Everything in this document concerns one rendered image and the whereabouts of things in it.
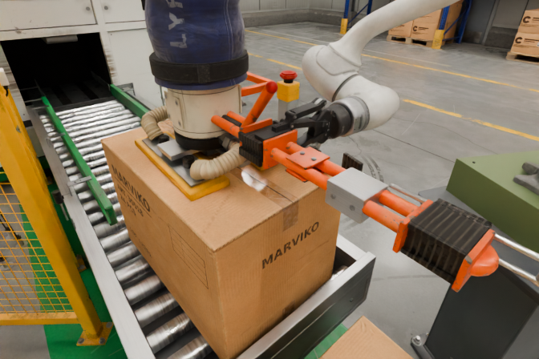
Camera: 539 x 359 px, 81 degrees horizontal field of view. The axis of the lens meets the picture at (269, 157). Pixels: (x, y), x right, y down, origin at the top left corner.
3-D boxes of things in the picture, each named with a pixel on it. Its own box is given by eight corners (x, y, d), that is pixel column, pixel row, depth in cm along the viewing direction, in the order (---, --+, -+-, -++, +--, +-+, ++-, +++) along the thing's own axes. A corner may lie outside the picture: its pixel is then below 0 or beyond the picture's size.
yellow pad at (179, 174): (135, 145, 89) (131, 129, 87) (168, 135, 95) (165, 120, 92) (191, 203, 67) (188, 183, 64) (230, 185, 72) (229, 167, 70)
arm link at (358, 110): (366, 137, 76) (350, 144, 73) (336, 125, 82) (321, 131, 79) (372, 101, 72) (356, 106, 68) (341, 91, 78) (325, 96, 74)
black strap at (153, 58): (137, 68, 76) (133, 51, 74) (219, 55, 89) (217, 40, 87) (178, 90, 61) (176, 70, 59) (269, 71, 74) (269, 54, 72)
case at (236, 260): (129, 238, 113) (99, 139, 93) (220, 193, 136) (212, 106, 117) (228, 371, 75) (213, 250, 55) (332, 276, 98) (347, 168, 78)
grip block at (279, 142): (237, 155, 65) (235, 128, 62) (273, 141, 70) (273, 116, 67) (261, 171, 59) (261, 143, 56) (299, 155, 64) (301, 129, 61)
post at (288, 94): (274, 256, 176) (276, 82, 126) (283, 251, 180) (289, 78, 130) (282, 264, 171) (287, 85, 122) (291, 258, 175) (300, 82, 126)
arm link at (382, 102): (358, 143, 78) (324, 110, 84) (392, 127, 87) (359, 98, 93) (380, 110, 71) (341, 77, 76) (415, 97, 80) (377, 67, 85)
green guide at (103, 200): (32, 110, 220) (27, 98, 216) (49, 106, 226) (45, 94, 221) (88, 235, 113) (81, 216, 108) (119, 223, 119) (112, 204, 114)
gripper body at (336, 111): (354, 106, 69) (326, 116, 64) (348, 141, 73) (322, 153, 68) (328, 98, 74) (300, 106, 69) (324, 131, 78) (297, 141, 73)
